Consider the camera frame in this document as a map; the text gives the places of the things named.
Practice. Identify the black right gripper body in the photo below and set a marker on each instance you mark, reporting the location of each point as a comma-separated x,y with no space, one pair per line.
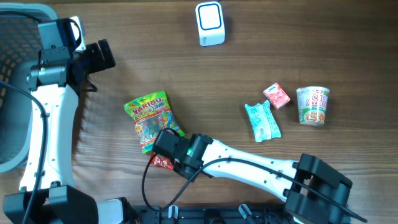
158,150

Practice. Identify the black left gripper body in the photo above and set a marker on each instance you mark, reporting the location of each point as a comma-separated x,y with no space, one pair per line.
104,54

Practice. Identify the red KitKat bar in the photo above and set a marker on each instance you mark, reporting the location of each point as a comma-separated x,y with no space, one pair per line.
162,162

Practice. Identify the Haribo gummy bag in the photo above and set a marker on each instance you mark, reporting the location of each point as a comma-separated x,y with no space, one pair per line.
151,114

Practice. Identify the teal tissue pack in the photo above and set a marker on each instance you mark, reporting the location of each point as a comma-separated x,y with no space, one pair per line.
262,121

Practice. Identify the red white small box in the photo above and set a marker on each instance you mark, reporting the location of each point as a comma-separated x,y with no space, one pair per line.
276,95

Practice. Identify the instant noodle cup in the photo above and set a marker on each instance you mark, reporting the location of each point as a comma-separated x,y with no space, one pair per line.
312,104

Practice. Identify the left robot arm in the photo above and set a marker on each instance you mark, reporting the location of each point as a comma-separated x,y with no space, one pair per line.
47,192

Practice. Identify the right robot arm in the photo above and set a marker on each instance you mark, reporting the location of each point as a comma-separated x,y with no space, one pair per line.
313,191

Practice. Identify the white barcode scanner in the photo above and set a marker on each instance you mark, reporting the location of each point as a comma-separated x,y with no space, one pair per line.
210,23

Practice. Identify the grey plastic basket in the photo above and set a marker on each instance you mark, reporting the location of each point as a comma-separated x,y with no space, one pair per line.
20,44

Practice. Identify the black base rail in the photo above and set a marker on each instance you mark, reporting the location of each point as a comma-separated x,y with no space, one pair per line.
202,214

